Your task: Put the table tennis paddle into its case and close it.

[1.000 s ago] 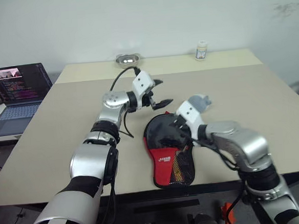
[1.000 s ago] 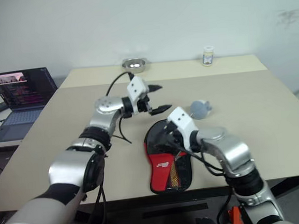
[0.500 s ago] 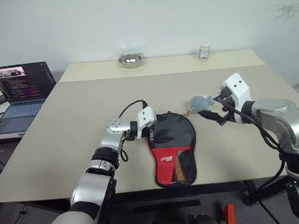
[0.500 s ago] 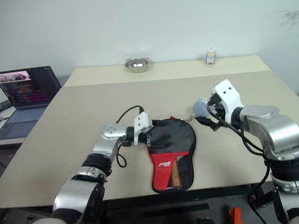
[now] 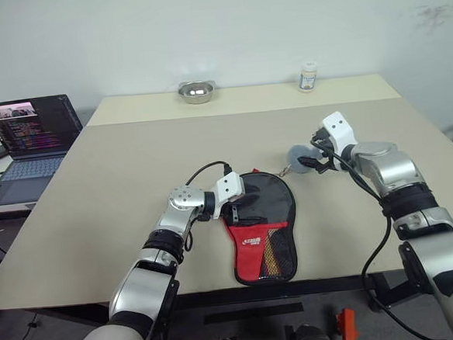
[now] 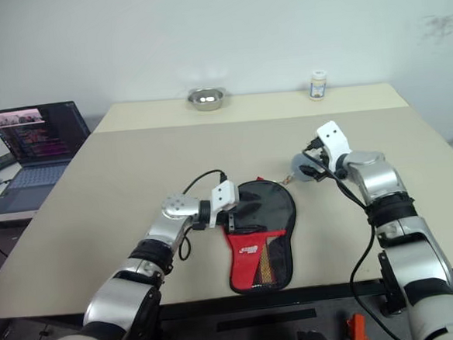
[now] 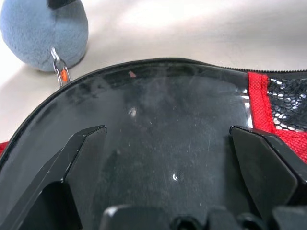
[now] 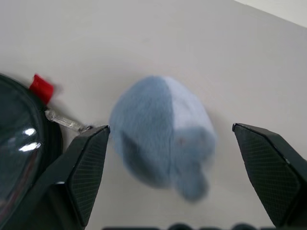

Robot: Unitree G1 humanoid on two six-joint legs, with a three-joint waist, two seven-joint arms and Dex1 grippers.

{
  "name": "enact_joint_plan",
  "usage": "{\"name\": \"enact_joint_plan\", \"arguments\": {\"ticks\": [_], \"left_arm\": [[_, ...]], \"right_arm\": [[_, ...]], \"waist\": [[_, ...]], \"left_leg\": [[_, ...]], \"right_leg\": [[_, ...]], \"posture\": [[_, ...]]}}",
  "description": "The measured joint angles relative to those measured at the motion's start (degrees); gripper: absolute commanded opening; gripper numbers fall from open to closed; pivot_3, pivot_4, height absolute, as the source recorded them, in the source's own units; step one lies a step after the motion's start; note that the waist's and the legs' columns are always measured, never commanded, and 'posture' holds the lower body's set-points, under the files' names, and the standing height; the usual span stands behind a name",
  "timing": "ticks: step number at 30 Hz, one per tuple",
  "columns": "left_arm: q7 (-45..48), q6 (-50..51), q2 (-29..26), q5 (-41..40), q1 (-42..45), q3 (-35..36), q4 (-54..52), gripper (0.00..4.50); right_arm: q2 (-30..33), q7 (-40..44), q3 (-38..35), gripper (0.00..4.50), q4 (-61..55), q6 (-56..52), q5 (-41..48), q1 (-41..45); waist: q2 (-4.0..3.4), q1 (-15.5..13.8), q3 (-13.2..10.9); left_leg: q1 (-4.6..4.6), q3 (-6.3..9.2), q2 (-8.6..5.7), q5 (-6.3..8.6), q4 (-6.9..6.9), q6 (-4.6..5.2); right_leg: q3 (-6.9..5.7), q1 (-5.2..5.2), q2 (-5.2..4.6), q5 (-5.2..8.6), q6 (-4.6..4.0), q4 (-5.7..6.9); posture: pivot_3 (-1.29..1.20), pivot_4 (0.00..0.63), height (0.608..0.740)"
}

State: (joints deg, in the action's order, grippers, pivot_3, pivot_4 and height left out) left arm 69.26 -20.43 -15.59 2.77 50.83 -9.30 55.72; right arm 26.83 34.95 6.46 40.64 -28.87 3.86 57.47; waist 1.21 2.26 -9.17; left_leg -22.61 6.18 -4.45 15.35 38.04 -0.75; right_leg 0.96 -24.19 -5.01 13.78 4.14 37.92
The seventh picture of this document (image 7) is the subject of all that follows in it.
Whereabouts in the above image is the black and red zip pouch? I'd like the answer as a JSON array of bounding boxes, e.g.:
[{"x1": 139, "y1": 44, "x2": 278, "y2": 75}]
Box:
[{"x1": 0, "y1": 57, "x2": 307, "y2": 230}]

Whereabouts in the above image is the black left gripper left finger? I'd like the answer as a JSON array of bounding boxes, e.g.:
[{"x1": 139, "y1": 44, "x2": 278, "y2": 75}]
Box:
[{"x1": 0, "y1": 125, "x2": 106, "y2": 230}]

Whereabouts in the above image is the silver clasp with orange bead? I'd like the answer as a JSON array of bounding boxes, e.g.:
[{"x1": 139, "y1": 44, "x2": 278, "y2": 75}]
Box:
[{"x1": 49, "y1": 47, "x2": 72, "y2": 86}]

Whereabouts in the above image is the blue-grey plush ball charm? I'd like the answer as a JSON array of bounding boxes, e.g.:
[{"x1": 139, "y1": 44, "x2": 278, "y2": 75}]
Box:
[{"x1": 0, "y1": 0, "x2": 90, "y2": 73}]

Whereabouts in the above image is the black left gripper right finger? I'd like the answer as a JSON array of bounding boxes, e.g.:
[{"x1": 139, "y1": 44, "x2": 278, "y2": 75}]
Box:
[{"x1": 229, "y1": 125, "x2": 307, "y2": 226}]

